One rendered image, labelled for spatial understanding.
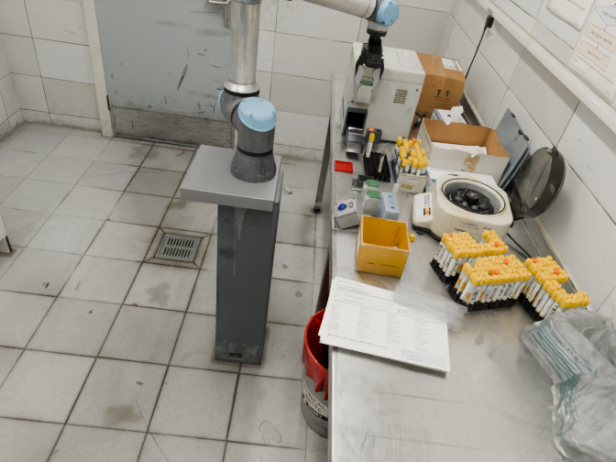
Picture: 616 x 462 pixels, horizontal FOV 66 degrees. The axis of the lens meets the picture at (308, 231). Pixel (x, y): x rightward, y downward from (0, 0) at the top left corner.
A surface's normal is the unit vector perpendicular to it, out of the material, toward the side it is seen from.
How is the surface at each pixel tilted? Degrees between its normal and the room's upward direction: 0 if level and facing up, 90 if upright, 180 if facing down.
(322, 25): 90
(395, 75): 89
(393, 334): 0
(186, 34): 90
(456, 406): 0
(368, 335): 0
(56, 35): 90
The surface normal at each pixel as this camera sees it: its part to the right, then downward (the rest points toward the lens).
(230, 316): -0.04, 0.61
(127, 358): 0.13, -0.78
